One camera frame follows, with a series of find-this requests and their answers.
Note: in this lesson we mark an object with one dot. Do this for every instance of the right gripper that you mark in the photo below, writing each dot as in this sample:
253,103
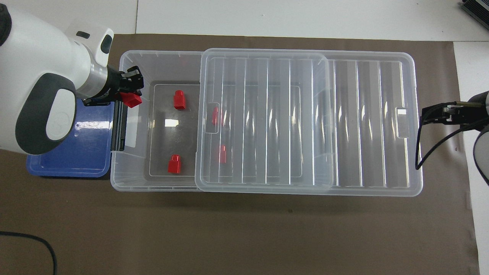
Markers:
470,120

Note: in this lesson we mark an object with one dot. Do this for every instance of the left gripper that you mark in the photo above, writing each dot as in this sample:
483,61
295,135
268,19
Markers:
113,84

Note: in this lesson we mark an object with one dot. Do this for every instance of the red block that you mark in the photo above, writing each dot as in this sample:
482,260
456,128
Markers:
179,100
175,164
132,100
223,154
216,116

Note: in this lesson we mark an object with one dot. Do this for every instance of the clear plastic ribbed lid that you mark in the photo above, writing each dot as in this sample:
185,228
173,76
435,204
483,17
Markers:
359,126

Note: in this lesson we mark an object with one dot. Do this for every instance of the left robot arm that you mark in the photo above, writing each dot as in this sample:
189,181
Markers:
34,57

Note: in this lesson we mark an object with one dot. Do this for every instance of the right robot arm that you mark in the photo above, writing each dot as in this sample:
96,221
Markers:
482,152

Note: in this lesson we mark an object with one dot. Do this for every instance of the clear plastic storage box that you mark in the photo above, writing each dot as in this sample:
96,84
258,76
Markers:
160,175

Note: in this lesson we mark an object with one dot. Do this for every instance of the blue plastic tray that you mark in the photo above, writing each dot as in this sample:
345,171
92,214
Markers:
76,152

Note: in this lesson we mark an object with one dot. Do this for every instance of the black ribbed device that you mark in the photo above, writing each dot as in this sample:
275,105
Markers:
477,9

